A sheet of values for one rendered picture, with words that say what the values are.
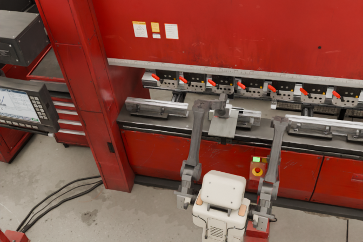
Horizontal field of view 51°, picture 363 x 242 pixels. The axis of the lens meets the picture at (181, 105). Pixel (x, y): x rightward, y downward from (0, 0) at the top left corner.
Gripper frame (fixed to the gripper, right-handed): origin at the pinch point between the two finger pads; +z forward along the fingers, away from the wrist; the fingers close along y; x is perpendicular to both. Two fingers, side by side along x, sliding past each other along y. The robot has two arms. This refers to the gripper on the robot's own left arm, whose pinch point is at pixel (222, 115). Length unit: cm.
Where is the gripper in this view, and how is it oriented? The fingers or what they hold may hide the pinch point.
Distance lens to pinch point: 276.4
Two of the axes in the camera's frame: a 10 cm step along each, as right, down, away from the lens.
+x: -1.8, 9.4, -2.9
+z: 1.8, 3.2, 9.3
